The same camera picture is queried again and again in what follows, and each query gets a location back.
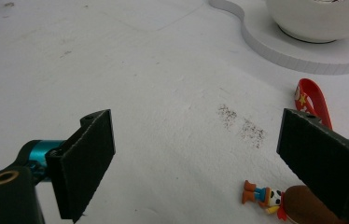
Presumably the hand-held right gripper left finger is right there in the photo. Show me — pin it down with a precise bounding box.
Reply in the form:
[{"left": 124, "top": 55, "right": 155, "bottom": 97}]
[{"left": 45, "top": 108, "right": 117, "bottom": 224}]

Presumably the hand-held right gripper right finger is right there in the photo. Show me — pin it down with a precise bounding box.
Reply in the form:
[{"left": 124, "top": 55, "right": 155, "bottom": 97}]
[{"left": 276, "top": 107, "right": 349, "bottom": 222}]

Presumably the cowboy figure keychain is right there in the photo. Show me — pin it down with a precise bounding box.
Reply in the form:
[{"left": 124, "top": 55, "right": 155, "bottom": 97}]
[{"left": 241, "top": 179, "right": 349, "bottom": 224}]

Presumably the white wavy-edged board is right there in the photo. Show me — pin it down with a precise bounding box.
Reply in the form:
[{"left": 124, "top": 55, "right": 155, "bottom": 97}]
[{"left": 208, "top": 0, "right": 349, "bottom": 76}]

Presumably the white bowl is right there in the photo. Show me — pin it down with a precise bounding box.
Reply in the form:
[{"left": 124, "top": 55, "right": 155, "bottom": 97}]
[{"left": 265, "top": 0, "right": 349, "bottom": 44}]

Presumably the red star-print strap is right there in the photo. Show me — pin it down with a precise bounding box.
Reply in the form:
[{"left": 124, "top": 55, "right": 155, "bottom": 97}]
[{"left": 294, "top": 77, "right": 333, "bottom": 131}]

